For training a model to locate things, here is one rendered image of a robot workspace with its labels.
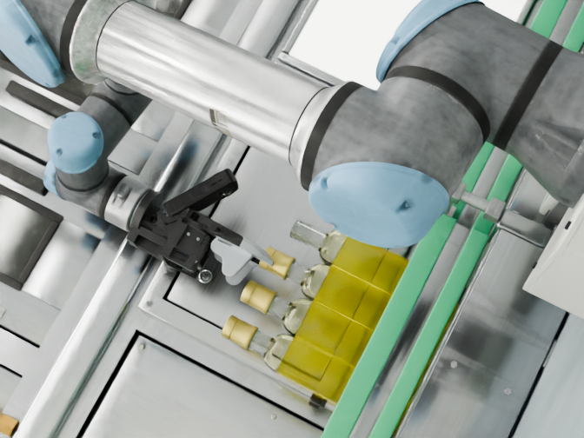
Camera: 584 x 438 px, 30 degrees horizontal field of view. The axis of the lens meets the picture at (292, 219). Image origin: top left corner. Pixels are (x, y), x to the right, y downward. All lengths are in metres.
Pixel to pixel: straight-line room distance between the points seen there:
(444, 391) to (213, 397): 0.45
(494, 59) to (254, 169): 0.78
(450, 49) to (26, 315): 0.98
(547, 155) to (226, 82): 0.31
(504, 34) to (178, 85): 0.32
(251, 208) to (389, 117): 0.77
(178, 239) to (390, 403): 0.40
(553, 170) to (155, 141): 0.93
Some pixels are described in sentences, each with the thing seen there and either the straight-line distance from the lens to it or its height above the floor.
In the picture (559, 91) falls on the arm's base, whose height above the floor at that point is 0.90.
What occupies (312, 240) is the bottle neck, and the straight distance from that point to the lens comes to 1.58.
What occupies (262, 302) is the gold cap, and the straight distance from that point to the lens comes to 1.57.
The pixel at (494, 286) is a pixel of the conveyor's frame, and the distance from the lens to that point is 1.44.
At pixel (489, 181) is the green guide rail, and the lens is 1.60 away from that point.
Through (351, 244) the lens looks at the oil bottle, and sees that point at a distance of 1.57.
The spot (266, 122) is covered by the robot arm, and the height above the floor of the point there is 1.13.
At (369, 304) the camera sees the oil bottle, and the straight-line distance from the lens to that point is 1.55.
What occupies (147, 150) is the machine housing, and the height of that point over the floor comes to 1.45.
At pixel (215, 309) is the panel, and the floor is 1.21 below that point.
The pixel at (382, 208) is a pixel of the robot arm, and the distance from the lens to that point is 0.98.
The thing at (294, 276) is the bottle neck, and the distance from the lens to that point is 1.58.
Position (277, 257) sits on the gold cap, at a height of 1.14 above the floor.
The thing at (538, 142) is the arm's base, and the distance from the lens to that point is 1.05.
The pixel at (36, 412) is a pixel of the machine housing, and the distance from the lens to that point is 1.74.
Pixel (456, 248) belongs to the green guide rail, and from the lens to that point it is 1.47.
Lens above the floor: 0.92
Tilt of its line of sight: 8 degrees up
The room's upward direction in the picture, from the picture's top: 64 degrees counter-clockwise
